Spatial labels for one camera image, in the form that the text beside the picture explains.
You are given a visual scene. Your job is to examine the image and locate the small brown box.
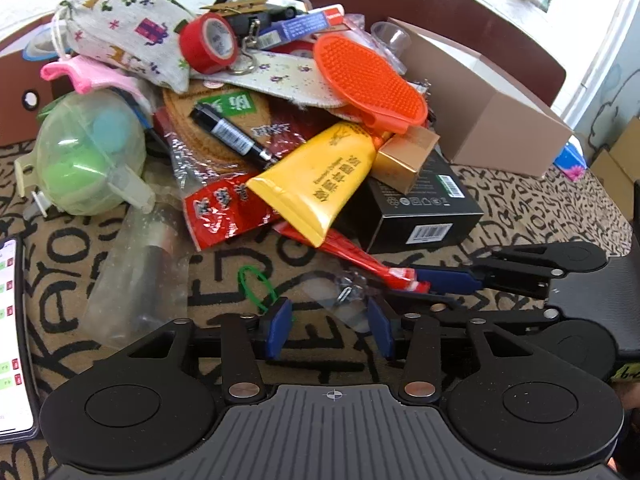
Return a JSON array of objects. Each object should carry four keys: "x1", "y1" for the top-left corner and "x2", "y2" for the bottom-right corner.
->
[{"x1": 0, "y1": 50, "x2": 71, "y2": 148}]

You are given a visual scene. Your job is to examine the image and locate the clear plastic cup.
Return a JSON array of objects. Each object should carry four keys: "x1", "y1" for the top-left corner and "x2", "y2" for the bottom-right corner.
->
[{"x1": 370, "y1": 21, "x2": 413, "y2": 61}]

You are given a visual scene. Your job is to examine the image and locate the cartoon printed panel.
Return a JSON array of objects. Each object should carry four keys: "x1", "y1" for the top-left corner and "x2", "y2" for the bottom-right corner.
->
[{"x1": 570, "y1": 35, "x2": 640, "y2": 136}]

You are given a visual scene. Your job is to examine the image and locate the brown clip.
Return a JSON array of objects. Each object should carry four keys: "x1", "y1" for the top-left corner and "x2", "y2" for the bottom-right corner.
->
[{"x1": 200, "y1": 0, "x2": 271, "y2": 13}]

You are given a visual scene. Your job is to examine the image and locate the printed drawstring bag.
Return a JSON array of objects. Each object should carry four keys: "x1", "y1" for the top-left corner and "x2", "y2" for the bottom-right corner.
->
[{"x1": 52, "y1": 0, "x2": 198, "y2": 92}]

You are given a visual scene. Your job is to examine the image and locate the red tape roll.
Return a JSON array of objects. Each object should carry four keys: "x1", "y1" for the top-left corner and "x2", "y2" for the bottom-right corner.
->
[{"x1": 178, "y1": 11, "x2": 239, "y2": 75}]

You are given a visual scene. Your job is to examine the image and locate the cork coaster pack green label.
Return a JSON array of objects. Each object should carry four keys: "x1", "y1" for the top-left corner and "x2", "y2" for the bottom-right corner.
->
[{"x1": 162, "y1": 87, "x2": 281, "y2": 171}]

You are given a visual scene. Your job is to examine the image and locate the red snack packet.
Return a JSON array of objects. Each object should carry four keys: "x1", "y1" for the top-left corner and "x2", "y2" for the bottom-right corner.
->
[{"x1": 182, "y1": 172, "x2": 281, "y2": 252}]

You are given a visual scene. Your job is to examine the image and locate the smartphone with lit screen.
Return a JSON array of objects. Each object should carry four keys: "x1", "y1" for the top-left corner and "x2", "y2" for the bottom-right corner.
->
[{"x1": 0, "y1": 236, "x2": 41, "y2": 443}]

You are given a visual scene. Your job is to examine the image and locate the black marker pen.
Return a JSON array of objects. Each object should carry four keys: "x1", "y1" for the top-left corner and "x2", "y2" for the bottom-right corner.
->
[{"x1": 189, "y1": 102, "x2": 278, "y2": 165}]

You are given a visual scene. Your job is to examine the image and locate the clear container with green balls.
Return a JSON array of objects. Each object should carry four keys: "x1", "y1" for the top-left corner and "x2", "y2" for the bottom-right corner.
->
[{"x1": 14, "y1": 91, "x2": 156, "y2": 218}]

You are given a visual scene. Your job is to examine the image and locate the floral fabric insole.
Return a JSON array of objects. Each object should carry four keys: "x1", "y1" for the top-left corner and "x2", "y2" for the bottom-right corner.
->
[{"x1": 220, "y1": 50, "x2": 351, "y2": 110}]

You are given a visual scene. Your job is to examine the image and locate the red toothbrush pack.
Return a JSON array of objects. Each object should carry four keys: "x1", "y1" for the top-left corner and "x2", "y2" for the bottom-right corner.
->
[{"x1": 272, "y1": 222, "x2": 432, "y2": 295}]

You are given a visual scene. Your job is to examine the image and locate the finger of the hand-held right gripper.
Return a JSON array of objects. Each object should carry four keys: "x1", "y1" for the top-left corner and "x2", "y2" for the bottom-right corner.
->
[
  {"x1": 415, "y1": 243, "x2": 567, "y2": 298},
  {"x1": 424, "y1": 301, "x2": 562, "y2": 334}
]

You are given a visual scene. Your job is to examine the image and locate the small clear bag of screws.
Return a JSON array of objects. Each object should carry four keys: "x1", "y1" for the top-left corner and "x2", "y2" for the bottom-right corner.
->
[{"x1": 330, "y1": 267, "x2": 401, "y2": 333}]

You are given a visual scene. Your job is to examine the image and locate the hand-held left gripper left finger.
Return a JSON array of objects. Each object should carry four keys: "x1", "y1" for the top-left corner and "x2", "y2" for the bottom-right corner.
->
[{"x1": 125, "y1": 296, "x2": 294, "y2": 406}]

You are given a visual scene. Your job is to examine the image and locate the black key fob with keyring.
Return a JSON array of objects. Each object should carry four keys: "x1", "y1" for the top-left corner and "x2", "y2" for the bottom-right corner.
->
[{"x1": 227, "y1": 7, "x2": 296, "y2": 77}]

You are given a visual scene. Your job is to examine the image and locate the maroon snack packet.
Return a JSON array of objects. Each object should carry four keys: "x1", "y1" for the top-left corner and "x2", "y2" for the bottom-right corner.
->
[{"x1": 250, "y1": 102, "x2": 341, "y2": 161}]

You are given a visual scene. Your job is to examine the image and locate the clear plastic bag with bottle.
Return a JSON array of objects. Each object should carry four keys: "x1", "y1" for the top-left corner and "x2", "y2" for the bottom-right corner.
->
[{"x1": 82, "y1": 195, "x2": 193, "y2": 348}]

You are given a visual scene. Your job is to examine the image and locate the blue tissue pack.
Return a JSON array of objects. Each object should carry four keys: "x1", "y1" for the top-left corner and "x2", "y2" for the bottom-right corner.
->
[{"x1": 552, "y1": 141, "x2": 587, "y2": 182}]

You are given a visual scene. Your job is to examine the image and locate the green twist tie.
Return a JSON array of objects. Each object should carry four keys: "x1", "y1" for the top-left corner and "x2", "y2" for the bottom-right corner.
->
[{"x1": 237, "y1": 265, "x2": 281, "y2": 313}]

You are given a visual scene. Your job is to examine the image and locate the letter-patterned blanket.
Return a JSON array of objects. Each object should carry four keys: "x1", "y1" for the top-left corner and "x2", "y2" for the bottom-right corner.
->
[{"x1": 0, "y1": 140, "x2": 640, "y2": 480}]

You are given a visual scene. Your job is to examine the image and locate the gold box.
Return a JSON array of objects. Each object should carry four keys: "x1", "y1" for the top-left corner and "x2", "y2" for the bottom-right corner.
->
[{"x1": 370, "y1": 125, "x2": 442, "y2": 196}]

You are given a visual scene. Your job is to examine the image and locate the yellow tube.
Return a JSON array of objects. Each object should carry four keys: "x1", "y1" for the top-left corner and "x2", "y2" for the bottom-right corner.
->
[{"x1": 246, "y1": 121, "x2": 396, "y2": 248}]

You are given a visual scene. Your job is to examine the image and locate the black box with barcode sticker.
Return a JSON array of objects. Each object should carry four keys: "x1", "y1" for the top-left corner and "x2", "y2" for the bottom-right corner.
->
[{"x1": 345, "y1": 145, "x2": 485, "y2": 255}]

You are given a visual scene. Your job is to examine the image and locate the blue white tube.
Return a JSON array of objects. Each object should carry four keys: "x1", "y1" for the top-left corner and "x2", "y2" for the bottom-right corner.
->
[{"x1": 257, "y1": 4, "x2": 347, "y2": 51}]

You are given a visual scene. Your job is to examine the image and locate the large brown cardboard box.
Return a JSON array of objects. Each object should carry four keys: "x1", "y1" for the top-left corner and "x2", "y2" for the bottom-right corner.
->
[{"x1": 387, "y1": 17, "x2": 575, "y2": 178}]

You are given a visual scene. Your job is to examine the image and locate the orange rubber bath brush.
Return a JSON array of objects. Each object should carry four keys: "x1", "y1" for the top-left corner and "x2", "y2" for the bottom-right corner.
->
[{"x1": 313, "y1": 33, "x2": 429, "y2": 135}]

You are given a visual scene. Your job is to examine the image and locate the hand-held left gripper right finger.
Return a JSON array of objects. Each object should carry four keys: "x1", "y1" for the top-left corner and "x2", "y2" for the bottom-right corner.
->
[{"x1": 364, "y1": 296, "x2": 526, "y2": 406}]

